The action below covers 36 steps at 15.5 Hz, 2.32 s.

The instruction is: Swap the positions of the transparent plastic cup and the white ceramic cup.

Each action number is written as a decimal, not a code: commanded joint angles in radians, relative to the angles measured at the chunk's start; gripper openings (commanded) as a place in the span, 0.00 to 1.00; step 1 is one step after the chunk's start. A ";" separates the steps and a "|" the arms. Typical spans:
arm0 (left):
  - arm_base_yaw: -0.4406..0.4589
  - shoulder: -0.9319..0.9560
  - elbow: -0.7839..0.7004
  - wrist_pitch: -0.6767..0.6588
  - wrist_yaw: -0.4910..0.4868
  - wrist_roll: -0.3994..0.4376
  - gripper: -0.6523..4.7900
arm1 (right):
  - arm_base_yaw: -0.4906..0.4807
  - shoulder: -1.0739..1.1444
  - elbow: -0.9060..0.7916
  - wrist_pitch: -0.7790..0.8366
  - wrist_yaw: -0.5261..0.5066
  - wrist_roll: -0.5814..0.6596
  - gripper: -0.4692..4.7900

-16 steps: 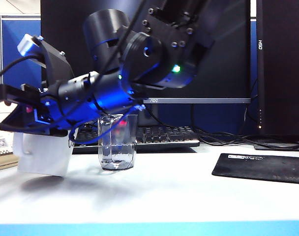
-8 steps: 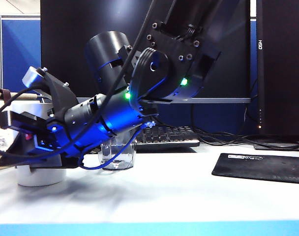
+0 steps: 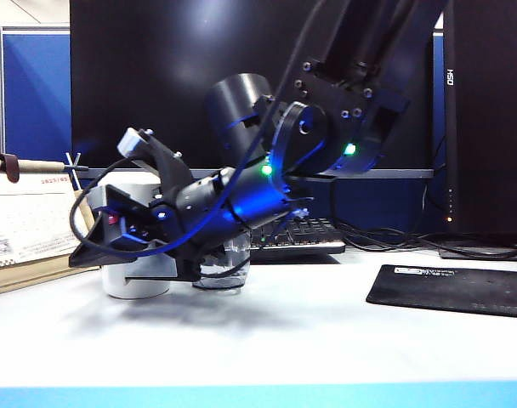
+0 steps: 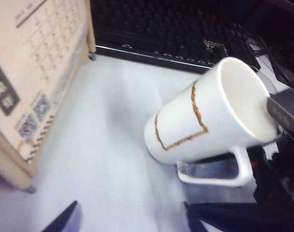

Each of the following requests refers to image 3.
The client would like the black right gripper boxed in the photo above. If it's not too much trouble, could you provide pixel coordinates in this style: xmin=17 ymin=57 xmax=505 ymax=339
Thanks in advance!
xmin=68 ymin=171 xmax=252 ymax=285

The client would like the white ceramic cup with text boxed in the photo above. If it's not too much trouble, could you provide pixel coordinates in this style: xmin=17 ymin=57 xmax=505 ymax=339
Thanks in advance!
xmin=89 ymin=171 xmax=178 ymax=300

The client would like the transparent plastic cup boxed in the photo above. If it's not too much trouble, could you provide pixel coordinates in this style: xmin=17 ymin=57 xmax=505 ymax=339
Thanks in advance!
xmin=191 ymin=235 xmax=253 ymax=295

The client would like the beige desk calendar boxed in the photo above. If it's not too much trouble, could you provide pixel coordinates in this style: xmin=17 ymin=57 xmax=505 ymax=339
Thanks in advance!
xmin=0 ymin=152 xmax=105 ymax=298

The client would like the black keyboard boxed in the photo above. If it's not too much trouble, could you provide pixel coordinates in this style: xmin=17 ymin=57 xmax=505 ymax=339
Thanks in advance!
xmin=247 ymin=216 xmax=348 ymax=261

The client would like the large black AOC monitor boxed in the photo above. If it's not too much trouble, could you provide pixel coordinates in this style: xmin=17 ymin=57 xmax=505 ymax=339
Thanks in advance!
xmin=70 ymin=0 xmax=436 ymax=181

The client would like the black mouse pad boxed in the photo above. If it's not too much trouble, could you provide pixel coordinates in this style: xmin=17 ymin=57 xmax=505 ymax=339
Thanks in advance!
xmin=366 ymin=263 xmax=517 ymax=320

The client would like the black HSO monitor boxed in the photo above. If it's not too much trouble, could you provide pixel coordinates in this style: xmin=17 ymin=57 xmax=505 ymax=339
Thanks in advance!
xmin=438 ymin=0 xmax=517 ymax=262

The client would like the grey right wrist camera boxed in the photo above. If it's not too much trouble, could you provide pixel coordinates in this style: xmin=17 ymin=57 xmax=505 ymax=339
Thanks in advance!
xmin=116 ymin=126 xmax=157 ymax=161

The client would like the grey partition post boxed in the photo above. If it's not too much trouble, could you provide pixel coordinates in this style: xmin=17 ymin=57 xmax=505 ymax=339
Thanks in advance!
xmin=0 ymin=24 xmax=7 ymax=157

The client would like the black hanging monitor cable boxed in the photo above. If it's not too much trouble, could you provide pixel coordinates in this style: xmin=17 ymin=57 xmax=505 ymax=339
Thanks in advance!
xmin=422 ymin=131 xmax=449 ymax=233

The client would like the thick black looped cable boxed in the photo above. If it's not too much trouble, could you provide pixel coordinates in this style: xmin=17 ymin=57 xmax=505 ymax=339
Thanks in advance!
xmin=343 ymin=227 xmax=517 ymax=260

